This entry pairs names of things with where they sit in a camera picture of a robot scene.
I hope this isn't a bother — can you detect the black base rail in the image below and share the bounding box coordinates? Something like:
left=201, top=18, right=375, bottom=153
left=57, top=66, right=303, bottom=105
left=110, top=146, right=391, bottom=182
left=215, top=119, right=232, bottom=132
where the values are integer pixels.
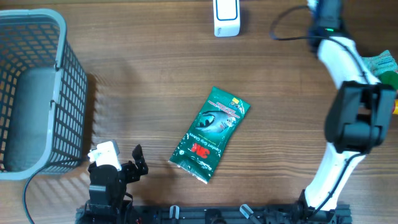
left=75, top=204, right=353, bottom=224

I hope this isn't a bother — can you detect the red sauce bottle green cap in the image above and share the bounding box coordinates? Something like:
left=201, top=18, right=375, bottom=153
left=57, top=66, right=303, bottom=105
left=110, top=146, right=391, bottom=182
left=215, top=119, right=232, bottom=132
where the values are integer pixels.
left=392, top=99, right=398, bottom=115

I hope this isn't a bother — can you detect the green 3M gloves packet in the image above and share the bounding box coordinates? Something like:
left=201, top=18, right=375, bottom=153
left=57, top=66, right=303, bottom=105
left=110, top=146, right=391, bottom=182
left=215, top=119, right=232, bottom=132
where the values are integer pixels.
left=169, top=86, right=251, bottom=184

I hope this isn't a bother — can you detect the white barcode scanner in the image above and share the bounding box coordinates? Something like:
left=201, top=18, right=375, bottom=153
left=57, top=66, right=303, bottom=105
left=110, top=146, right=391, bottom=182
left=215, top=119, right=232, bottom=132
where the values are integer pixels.
left=213, top=0, right=241, bottom=37

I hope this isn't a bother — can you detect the grey plastic basket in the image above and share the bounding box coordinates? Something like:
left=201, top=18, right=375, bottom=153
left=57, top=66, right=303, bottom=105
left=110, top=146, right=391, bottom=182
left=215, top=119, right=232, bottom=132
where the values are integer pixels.
left=1, top=9, right=88, bottom=180

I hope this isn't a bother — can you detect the green round lid container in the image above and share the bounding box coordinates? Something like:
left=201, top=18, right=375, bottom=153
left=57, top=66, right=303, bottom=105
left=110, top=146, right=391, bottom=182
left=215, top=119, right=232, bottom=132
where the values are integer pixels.
left=379, top=71, right=398, bottom=90

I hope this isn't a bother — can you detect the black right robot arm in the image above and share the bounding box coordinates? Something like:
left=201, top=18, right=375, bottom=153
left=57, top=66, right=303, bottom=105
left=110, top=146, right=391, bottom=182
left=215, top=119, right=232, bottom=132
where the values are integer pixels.
left=304, top=1, right=396, bottom=218

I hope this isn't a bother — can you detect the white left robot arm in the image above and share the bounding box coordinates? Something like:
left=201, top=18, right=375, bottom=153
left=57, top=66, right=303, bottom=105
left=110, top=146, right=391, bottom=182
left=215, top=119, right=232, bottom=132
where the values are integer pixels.
left=76, top=141, right=149, bottom=223

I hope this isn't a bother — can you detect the light blue wipes pack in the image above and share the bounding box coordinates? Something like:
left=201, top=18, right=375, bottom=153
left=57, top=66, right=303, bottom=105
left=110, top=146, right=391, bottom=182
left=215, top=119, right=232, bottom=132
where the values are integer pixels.
left=363, top=50, right=397, bottom=77

